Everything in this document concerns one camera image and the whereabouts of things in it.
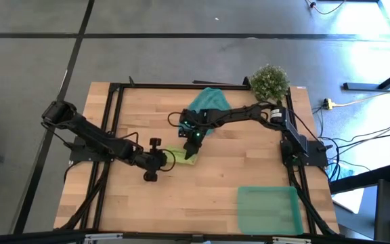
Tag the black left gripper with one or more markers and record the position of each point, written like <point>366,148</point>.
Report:
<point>152,160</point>

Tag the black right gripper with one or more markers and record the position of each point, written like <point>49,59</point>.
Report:
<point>195,123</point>

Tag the lime green microfiber towel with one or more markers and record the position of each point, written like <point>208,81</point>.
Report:
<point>178,156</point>

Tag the teal microfiber towel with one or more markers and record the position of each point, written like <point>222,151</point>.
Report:
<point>210,100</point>

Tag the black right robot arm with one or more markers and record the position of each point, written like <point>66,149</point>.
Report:
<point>242,113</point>

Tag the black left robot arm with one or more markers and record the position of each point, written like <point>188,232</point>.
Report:
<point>90,133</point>

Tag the green mesh basket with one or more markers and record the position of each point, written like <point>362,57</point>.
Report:
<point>269,211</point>

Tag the small artificial potted plant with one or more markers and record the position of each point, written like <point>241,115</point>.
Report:
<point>269,83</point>

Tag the yellow power strip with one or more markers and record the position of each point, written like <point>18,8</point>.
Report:
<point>328,103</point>

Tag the white paper sheet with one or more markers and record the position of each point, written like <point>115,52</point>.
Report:
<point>350,200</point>

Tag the black desk beam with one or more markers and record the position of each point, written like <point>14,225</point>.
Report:
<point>361,179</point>

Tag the black desk leg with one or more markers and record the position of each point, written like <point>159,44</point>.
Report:
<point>361,86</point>

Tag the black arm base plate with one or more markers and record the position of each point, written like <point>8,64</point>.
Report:
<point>317,157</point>
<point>90,156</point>

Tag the black aluminium table frame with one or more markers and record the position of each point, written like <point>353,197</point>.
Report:
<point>181,86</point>

